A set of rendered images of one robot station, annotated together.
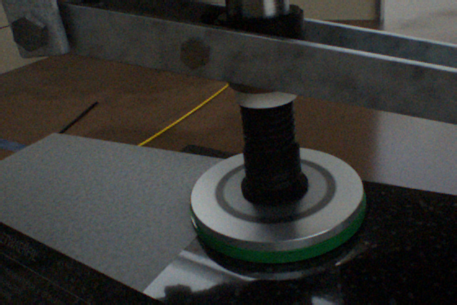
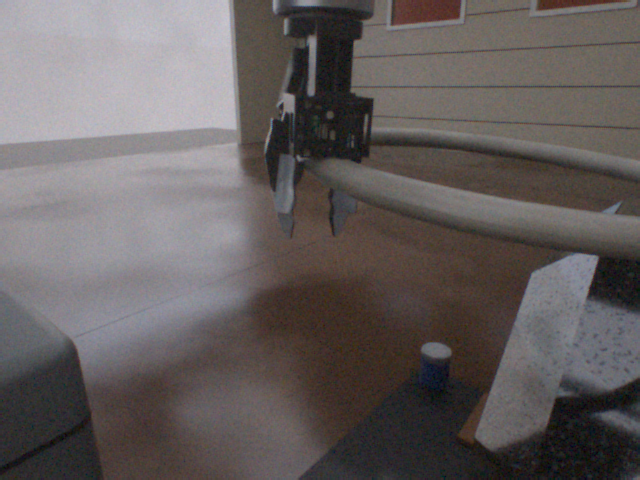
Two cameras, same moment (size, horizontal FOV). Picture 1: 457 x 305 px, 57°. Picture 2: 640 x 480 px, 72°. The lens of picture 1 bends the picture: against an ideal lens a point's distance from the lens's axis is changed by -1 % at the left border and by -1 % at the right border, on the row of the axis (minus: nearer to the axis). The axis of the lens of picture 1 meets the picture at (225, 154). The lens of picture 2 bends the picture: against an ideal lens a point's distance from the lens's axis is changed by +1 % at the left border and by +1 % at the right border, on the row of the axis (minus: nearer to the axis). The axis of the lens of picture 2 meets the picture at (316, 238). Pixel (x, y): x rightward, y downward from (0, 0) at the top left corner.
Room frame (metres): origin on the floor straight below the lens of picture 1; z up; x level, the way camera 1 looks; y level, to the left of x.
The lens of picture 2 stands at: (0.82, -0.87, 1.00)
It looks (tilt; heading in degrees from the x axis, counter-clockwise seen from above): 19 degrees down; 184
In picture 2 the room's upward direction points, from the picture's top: straight up
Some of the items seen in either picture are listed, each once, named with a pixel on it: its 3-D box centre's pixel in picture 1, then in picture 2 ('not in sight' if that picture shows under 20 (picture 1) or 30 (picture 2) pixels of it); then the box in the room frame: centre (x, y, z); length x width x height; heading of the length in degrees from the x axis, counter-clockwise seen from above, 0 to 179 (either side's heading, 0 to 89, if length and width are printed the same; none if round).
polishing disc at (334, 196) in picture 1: (274, 190); not in sight; (0.45, -0.05, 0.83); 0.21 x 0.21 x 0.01
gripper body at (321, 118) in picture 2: not in sight; (322, 92); (0.40, -0.90, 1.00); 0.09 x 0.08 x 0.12; 17
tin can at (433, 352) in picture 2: not in sight; (435, 365); (-0.48, -0.54, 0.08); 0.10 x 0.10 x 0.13
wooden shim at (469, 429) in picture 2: not in sight; (487, 421); (-0.29, -0.42, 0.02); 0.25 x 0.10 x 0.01; 146
